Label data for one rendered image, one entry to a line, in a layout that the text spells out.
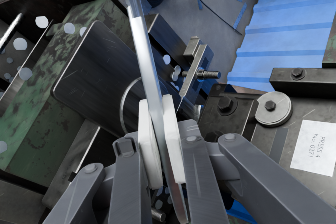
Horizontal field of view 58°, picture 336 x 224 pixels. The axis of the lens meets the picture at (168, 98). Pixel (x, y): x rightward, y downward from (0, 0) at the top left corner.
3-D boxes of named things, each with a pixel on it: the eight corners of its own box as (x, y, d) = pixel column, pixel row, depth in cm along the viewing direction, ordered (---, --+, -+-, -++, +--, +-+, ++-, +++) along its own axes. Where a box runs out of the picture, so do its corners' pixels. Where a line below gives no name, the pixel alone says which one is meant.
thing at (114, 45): (14, 90, 51) (52, 95, 42) (56, 24, 56) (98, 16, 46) (115, 148, 67) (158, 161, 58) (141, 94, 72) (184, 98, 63)
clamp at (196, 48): (165, 94, 70) (201, 97, 63) (191, 36, 76) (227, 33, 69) (179, 106, 74) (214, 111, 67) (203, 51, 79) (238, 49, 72)
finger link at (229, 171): (184, 163, 14) (247, 150, 14) (176, 121, 19) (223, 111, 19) (190, 190, 15) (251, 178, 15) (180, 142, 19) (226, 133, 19)
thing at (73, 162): (39, 203, 56) (55, 213, 52) (140, 15, 71) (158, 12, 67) (140, 235, 76) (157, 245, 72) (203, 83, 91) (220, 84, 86)
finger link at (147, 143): (164, 188, 16) (150, 191, 16) (158, 134, 23) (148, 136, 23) (152, 140, 16) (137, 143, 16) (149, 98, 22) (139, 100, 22)
